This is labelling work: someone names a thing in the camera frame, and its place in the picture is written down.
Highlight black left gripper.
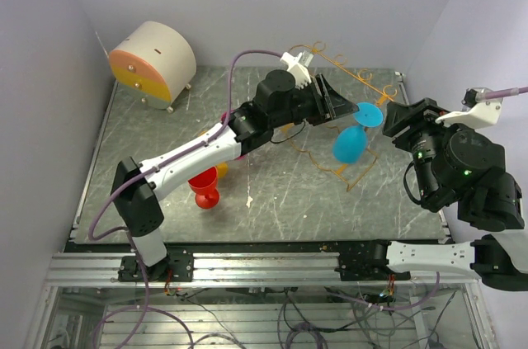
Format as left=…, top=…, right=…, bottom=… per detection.
left=271, top=75, right=361, bottom=130

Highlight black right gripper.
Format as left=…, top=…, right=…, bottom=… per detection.
left=384, top=97, right=470, bottom=204

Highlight blue wine glass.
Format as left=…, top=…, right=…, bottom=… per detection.
left=332, top=102, right=384, bottom=164

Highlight red wine glass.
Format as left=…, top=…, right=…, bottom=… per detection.
left=188, top=167, right=220, bottom=210

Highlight pink wine glass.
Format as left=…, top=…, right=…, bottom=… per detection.
left=220, top=112, right=245, bottom=161

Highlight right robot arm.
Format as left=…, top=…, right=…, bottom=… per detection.
left=363, top=98, right=527, bottom=292

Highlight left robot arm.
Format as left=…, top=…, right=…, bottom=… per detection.
left=111, top=69, right=359, bottom=281

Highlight round beige drawer cabinet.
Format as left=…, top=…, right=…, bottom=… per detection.
left=108, top=21, right=197, bottom=112

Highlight gold wire wine glass rack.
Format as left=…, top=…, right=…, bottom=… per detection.
left=267, top=41, right=408, bottom=191

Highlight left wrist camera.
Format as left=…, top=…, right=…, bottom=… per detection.
left=280, top=51, right=313, bottom=89

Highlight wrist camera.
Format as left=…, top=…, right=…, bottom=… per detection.
left=435, top=88, right=503, bottom=130
left=280, top=51, right=313, bottom=89

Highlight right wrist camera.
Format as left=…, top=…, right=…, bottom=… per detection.
left=435, top=88, right=503, bottom=130

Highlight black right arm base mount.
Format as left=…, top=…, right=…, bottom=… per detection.
left=334, top=240, right=411, bottom=281

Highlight loose cables under frame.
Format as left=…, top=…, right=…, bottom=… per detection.
left=164, top=282, right=455, bottom=349

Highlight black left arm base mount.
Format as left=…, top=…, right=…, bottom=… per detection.
left=117, top=252, right=194, bottom=282

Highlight aluminium frame rail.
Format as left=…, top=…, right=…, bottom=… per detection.
left=45, top=251, right=478, bottom=288

